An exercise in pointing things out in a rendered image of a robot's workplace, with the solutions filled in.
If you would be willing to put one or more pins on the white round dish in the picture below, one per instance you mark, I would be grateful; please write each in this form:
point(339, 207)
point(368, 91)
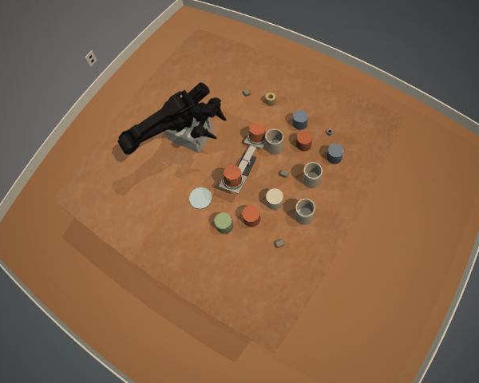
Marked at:
point(200, 198)

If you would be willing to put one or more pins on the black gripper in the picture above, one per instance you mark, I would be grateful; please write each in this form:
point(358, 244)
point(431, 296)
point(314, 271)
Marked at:
point(199, 129)

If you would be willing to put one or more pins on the reddish-brown cylinder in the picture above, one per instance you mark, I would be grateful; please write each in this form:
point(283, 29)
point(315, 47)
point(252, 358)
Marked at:
point(251, 216)
point(232, 176)
point(303, 141)
point(257, 133)

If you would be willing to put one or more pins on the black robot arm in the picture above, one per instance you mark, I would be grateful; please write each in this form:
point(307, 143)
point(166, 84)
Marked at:
point(173, 116)

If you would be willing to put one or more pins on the olive green cylinder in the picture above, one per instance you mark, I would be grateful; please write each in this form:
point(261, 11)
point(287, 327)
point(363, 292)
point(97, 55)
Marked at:
point(223, 222)

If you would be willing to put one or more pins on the white balance beam with square end pans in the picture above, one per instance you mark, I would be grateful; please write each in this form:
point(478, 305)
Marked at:
point(245, 164)

